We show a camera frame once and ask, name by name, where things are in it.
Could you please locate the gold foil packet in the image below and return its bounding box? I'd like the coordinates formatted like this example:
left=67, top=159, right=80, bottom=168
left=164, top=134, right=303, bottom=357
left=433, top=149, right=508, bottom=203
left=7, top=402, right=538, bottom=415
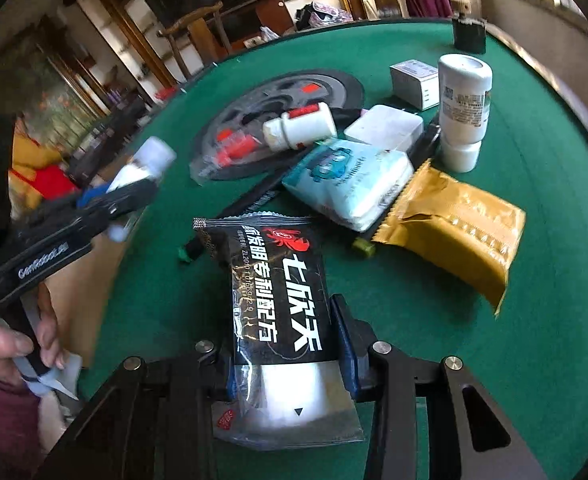
left=373, top=159, right=528, bottom=317

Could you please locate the brown cardboard box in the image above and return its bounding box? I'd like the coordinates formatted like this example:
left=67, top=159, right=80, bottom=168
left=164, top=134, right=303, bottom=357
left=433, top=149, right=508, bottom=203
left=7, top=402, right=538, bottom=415
left=34, top=212, right=142, bottom=369

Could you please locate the light blue tissue pack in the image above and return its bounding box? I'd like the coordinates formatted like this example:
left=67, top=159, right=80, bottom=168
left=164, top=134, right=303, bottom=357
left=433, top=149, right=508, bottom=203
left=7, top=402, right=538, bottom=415
left=281, top=139, right=415, bottom=234

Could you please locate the tall white medicine bottle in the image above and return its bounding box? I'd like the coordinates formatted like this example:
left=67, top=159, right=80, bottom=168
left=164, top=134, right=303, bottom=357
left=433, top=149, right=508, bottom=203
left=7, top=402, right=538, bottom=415
left=436, top=53, right=494, bottom=147

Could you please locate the white bottle with red band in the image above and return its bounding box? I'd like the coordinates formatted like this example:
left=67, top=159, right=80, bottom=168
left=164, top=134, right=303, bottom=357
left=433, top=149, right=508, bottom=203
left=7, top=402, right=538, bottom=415
left=262, top=102, right=337, bottom=151

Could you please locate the black cylindrical container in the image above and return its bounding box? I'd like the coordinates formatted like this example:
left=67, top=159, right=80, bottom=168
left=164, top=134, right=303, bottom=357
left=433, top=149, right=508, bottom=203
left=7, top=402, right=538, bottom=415
left=452, top=12, right=488, bottom=55

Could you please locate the small white cardboard box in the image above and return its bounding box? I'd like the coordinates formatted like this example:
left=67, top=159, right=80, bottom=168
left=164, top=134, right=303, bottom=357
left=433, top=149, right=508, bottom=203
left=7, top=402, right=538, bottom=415
left=389, top=59, right=443, bottom=111

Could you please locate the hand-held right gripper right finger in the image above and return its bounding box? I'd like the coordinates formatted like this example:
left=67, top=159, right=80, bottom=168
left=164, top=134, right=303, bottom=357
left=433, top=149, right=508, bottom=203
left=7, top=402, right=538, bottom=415
left=329, top=295, right=550, bottom=480

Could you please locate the floral bag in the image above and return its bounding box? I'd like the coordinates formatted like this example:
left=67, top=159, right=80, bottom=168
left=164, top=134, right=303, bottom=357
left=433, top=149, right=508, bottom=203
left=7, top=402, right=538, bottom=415
left=293, top=2, right=355, bottom=31

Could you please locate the yellow and red bag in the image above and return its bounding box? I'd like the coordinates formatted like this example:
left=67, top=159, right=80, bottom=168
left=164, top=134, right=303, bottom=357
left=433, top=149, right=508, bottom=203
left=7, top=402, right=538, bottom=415
left=8, top=129, right=82, bottom=212

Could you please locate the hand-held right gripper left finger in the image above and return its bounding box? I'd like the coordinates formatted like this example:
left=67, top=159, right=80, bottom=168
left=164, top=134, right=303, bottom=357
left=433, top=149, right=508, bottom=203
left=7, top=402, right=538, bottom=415
left=38, top=339, right=235, bottom=480

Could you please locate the white charger adapter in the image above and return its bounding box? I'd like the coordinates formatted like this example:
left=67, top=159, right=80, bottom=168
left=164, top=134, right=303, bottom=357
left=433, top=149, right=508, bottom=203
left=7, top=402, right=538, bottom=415
left=344, top=104, right=425, bottom=154

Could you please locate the small white jar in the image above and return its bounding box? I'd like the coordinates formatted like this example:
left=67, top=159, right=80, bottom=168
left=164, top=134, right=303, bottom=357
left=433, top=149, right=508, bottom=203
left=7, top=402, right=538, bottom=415
left=441, top=137, right=483, bottom=174

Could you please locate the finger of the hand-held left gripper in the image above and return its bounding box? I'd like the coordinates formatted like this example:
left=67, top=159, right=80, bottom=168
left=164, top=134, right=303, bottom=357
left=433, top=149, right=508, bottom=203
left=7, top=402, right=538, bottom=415
left=71, top=177, right=161, bottom=227

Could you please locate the wooden chair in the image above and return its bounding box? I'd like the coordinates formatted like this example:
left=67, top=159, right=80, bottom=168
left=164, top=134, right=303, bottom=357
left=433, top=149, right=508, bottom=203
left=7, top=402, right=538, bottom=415
left=156, top=2, right=235, bottom=82

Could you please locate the clear bag of red parts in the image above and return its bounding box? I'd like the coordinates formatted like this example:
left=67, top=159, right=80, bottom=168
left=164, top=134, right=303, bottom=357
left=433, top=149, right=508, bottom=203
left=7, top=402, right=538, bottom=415
left=189, top=124, right=275, bottom=181

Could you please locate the round black table dial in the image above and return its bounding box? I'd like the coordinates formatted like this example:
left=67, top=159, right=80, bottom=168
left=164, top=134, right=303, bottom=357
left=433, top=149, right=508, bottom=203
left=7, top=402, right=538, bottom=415
left=190, top=70, right=365, bottom=181

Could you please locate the black pen with green cap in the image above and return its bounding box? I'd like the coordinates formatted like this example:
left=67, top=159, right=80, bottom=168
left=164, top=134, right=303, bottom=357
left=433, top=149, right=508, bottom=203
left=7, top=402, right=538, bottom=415
left=176, top=152, right=321, bottom=264

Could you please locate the small white plastic bottle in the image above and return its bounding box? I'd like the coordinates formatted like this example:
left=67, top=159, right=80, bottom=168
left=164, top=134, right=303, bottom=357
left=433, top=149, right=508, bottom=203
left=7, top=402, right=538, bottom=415
left=108, top=136, right=175, bottom=192

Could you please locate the person's left hand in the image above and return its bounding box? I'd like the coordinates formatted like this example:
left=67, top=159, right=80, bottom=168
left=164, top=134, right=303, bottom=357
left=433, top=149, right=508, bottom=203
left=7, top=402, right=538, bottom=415
left=0, top=285, right=70, bottom=377

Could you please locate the black seasoning packet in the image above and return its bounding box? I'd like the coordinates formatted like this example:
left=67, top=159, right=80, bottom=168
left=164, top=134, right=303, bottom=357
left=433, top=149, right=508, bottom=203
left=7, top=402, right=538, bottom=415
left=193, top=213, right=365, bottom=444

